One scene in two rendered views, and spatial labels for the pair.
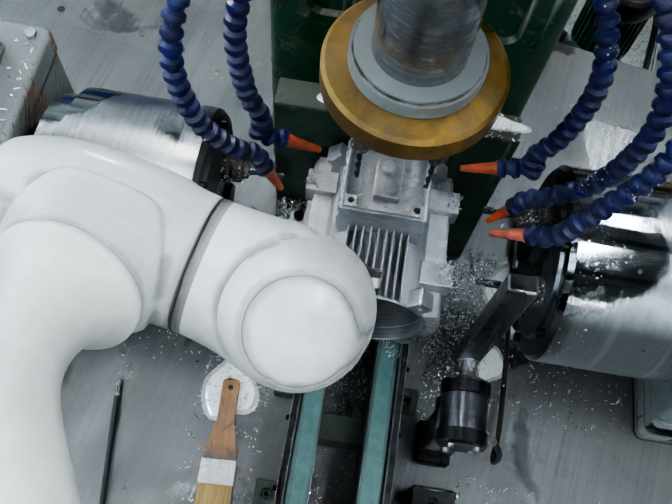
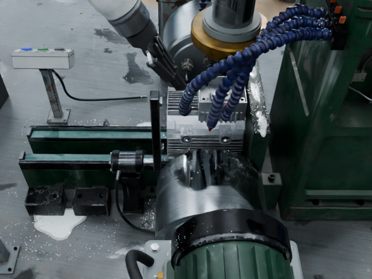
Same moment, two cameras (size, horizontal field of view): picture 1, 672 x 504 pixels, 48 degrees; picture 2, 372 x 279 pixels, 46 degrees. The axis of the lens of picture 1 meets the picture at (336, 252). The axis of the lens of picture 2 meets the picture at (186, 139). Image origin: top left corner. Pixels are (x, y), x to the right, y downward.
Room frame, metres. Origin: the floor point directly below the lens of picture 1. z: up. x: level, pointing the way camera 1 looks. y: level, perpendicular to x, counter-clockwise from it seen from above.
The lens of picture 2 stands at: (0.32, -0.88, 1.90)
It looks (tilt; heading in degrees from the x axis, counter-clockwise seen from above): 49 degrees down; 87
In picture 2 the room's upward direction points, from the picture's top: 2 degrees clockwise
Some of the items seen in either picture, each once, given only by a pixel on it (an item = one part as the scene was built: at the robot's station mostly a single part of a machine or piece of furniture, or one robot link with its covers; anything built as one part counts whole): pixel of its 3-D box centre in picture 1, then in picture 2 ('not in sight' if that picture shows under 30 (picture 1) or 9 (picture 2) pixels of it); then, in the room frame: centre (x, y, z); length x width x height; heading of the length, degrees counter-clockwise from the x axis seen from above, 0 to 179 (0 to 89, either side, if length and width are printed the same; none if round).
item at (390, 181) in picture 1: (385, 184); (221, 99); (0.45, -0.05, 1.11); 0.12 x 0.11 x 0.07; 179
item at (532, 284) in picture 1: (490, 327); (155, 134); (0.29, -0.18, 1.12); 0.04 x 0.03 x 0.26; 179
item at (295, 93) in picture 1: (385, 158); (259, 134); (0.57, -0.05, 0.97); 0.30 x 0.11 x 0.34; 89
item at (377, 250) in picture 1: (373, 246); (203, 123); (0.41, -0.05, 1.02); 0.20 x 0.19 x 0.19; 179
